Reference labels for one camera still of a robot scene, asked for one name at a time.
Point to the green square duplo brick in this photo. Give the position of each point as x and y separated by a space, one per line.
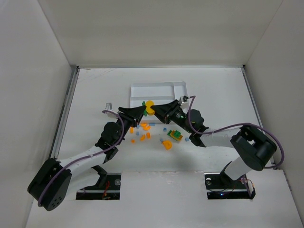
171 133

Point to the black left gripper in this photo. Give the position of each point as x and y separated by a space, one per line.
128 118

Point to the white compartment tray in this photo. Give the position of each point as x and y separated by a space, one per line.
158 92

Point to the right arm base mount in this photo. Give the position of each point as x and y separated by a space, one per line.
221 187

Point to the yellow long duplo brick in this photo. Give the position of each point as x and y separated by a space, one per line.
178 136

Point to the yellow rounded ladybug brick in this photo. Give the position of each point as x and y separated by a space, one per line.
149 109

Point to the orange D-shaped arch brick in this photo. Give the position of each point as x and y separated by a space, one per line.
167 144

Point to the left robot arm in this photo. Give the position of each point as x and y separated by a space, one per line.
50 185

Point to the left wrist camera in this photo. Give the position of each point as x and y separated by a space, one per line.
109 106

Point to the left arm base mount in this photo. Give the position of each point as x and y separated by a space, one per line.
107 187

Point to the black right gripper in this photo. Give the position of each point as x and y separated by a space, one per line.
171 113

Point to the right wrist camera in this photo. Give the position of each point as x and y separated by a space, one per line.
183 99

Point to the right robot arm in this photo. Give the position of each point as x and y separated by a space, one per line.
254 145

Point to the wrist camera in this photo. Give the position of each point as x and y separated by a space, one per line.
109 106
183 99

